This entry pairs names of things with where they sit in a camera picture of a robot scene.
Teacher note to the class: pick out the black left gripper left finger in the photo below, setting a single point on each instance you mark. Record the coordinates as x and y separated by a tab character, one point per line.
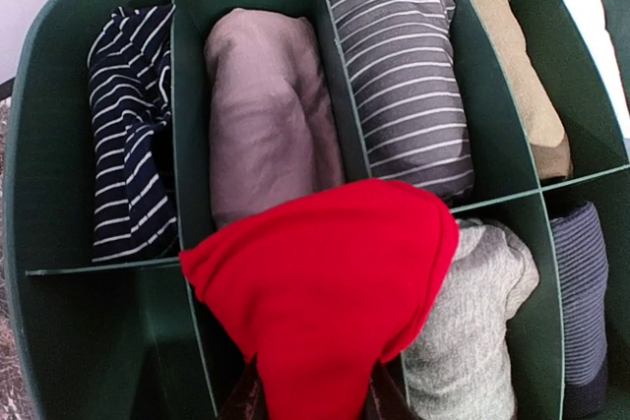
247	399

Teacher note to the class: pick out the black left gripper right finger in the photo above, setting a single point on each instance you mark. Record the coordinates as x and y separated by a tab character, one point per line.
384	401

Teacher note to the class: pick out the red boxer briefs white trim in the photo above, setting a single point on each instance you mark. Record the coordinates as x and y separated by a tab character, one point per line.
318	291

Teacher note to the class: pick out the light grey rolled underwear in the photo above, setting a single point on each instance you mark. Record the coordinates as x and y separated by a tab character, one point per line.
459	366

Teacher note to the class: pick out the navy rolled underwear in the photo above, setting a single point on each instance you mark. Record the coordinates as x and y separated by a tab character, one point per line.
583	272

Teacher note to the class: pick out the pink rolled underwear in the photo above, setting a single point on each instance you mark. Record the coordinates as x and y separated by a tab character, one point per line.
272	134

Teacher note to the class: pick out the olive rolled underwear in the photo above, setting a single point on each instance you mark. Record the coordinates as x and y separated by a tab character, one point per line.
543	127

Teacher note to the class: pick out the striped rolled underwear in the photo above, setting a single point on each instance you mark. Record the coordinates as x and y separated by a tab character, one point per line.
129	92

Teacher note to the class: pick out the dark grey rolled underwear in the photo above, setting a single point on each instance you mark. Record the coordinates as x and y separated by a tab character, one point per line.
400	65

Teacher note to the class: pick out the white rolled underwear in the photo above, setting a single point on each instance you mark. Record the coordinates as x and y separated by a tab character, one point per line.
589	17

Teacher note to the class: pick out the green divided organizer tray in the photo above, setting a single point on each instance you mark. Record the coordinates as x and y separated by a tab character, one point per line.
127	339

